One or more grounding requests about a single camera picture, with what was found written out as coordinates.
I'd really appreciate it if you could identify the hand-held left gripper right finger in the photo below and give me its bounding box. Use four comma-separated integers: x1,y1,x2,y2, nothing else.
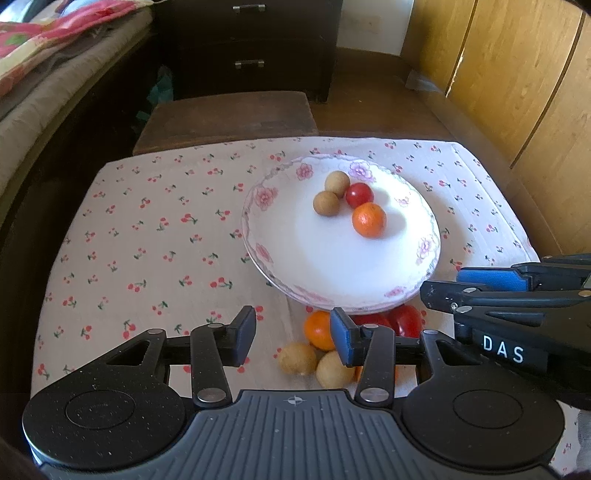
329,308,485,409

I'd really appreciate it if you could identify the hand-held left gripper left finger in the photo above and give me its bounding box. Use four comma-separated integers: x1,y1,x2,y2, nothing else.
99,305,257,409

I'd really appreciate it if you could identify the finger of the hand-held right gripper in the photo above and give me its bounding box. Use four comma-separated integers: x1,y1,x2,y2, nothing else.
419,279,591,320
456,252,591,293

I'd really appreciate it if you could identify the orange mandarin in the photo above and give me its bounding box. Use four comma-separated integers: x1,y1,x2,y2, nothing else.
303,311,338,352
352,202,387,239
353,364,398,385

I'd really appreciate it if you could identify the red cherry tomato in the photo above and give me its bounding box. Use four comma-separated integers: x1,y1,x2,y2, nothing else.
346,183,374,209
387,304,424,339
352,313,393,331

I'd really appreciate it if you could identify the brown longan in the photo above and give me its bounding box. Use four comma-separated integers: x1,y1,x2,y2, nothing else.
277,342,318,376
316,350,356,389
324,171,351,199
313,191,341,216

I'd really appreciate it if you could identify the white floral plate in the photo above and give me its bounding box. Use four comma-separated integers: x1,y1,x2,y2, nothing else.
241,153,441,315

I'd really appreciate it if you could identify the cherry print cloth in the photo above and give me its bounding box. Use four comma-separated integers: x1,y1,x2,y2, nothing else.
30,136,591,476

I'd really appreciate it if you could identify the light wooden wardrobe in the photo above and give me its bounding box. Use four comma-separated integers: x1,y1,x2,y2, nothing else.
401,0,591,259

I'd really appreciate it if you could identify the white plastic scrap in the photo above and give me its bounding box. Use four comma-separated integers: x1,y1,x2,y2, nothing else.
405,69,445,94

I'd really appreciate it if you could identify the dark wooden stool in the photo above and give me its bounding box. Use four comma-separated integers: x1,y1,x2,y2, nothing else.
133,91,320,157

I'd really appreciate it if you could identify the teal plastic bag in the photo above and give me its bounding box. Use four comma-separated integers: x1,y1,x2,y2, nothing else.
147,66,175,106

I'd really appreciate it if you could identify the dark wooden nightstand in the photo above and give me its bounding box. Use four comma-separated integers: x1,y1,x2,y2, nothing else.
154,0,343,104

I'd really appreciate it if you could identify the bed with floral quilt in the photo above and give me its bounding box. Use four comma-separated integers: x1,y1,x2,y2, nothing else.
0,9,155,195

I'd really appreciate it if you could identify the floral quilt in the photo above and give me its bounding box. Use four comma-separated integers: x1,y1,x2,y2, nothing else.
0,0,153,97

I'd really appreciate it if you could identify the dark bed frame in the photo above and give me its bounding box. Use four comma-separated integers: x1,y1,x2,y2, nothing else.
0,28,174,296

